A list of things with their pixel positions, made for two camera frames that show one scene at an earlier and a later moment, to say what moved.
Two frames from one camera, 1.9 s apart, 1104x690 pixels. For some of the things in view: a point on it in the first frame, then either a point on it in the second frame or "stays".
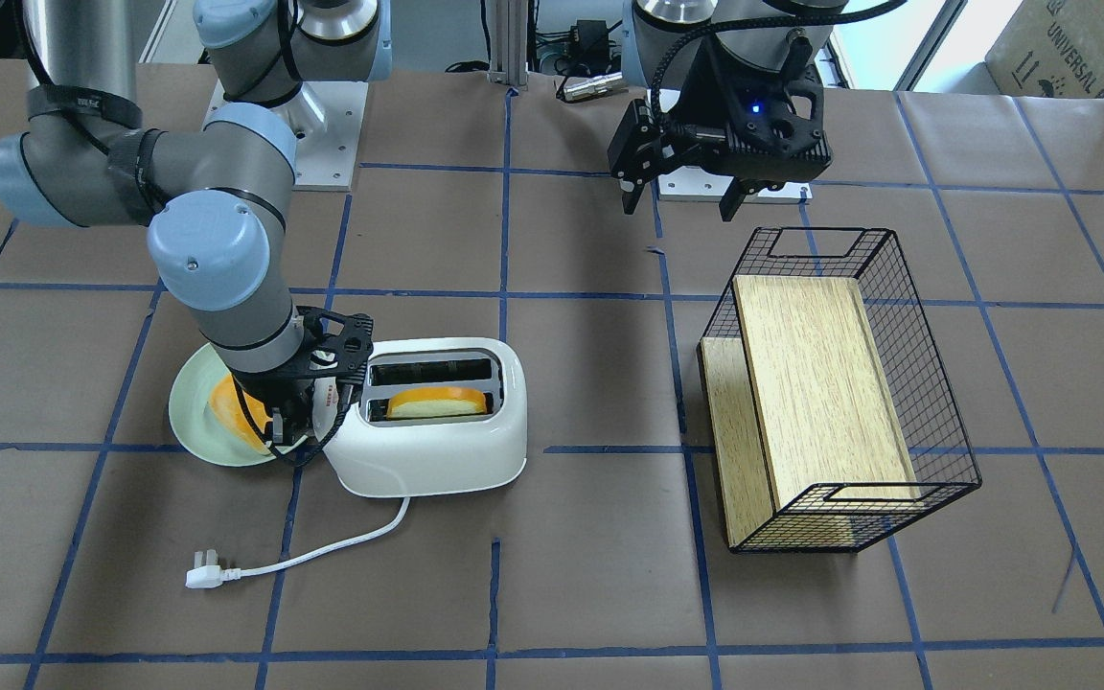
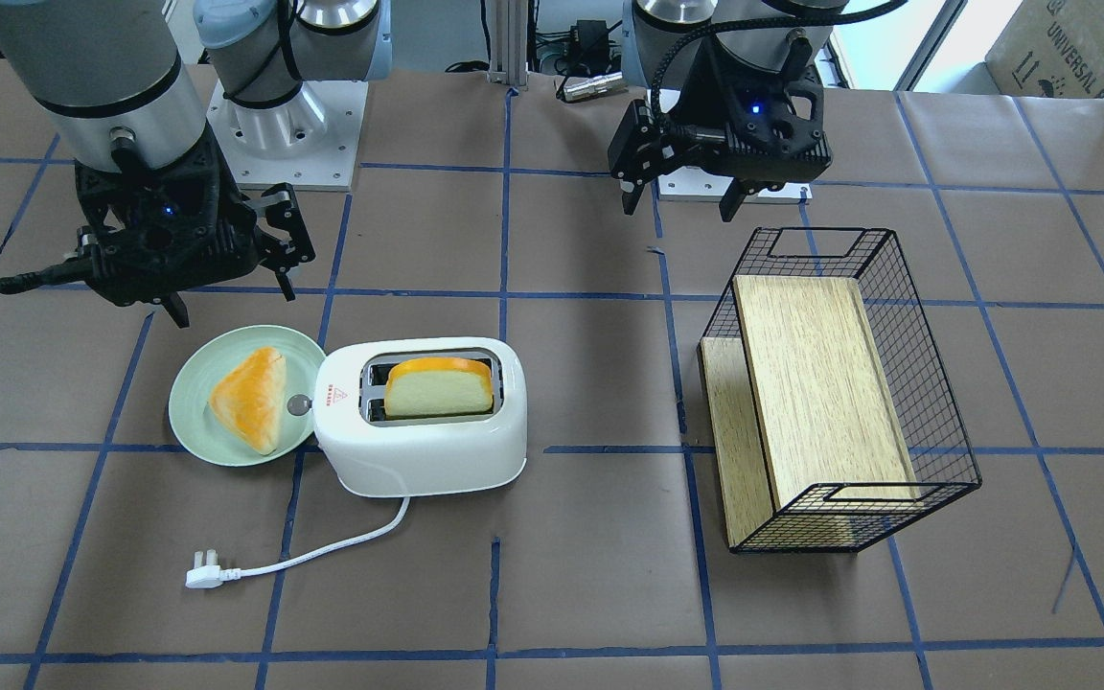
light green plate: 194,419 stays
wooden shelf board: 807,448 stays
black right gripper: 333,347 -> 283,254
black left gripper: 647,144 stays
